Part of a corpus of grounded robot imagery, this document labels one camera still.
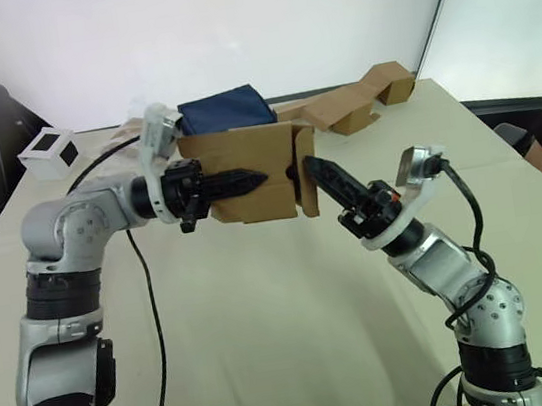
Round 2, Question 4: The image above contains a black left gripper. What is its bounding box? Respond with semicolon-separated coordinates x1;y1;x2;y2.
158;146;275;237

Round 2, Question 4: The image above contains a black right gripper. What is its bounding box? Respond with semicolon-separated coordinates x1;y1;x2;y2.
301;143;411;248

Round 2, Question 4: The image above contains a small brown cardboard box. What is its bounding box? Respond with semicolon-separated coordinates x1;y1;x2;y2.
174;116;327;236

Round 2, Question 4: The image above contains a flattened brown cardboard box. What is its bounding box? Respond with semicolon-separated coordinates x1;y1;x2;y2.
271;77;386;146

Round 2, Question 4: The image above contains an open brown cardboard box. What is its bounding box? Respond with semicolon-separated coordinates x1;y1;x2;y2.
363;59;420;109

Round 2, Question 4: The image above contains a navy blue fabric pouch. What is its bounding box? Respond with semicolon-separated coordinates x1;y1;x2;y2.
174;80;280;139

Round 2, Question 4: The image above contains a white cube with black squares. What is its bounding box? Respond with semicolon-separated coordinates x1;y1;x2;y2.
13;122;85;187

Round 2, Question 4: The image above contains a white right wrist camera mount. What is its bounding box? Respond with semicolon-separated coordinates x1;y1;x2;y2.
350;140;460;252

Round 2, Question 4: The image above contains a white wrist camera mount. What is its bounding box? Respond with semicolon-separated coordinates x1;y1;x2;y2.
350;140;460;252
130;99;200;227

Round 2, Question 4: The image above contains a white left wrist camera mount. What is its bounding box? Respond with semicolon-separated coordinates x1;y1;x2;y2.
130;99;200;227

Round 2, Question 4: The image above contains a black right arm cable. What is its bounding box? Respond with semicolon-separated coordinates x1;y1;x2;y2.
393;148;521;406

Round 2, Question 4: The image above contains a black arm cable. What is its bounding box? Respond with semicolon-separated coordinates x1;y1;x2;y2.
58;133;180;406
393;148;521;406

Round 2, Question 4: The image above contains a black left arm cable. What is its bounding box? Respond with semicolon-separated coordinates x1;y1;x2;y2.
58;133;180;406

